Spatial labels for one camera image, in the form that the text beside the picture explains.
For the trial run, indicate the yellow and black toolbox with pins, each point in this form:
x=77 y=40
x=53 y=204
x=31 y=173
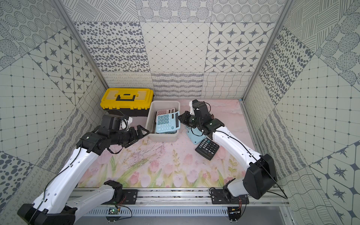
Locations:
x=131 y=101

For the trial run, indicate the pink calculator face down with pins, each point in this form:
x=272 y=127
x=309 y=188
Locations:
x=166 y=111

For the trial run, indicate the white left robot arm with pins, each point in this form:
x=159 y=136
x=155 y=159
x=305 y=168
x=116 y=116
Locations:
x=52 y=206

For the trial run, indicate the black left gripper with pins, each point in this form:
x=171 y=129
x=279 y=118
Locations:
x=134 y=135

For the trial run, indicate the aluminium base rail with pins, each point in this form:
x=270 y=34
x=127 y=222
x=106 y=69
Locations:
x=184 y=202

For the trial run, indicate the light blue calculator back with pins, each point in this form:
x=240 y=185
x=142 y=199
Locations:
x=195 y=135

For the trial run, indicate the light blue calculator face down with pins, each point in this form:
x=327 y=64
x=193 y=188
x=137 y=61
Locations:
x=167 y=123

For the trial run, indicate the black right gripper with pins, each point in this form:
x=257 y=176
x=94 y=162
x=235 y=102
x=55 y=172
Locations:
x=188 y=120

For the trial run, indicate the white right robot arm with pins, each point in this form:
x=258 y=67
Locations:
x=260 y=172

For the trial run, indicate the floral pink table mat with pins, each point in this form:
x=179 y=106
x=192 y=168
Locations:
x=149 y=164

